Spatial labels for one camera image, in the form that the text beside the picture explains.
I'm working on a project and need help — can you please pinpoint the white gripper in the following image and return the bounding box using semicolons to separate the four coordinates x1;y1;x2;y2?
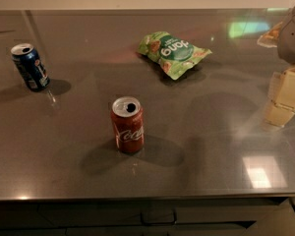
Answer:
257;6;295;127

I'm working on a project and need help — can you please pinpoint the red coke can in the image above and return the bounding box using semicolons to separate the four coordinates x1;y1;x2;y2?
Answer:
111;96;145;153

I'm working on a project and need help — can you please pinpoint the blue pepsi can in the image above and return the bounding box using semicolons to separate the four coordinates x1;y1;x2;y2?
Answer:
11;43;50;91

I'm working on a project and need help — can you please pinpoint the green chip bag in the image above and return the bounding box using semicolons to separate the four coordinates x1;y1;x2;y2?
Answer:
138;31;211;81

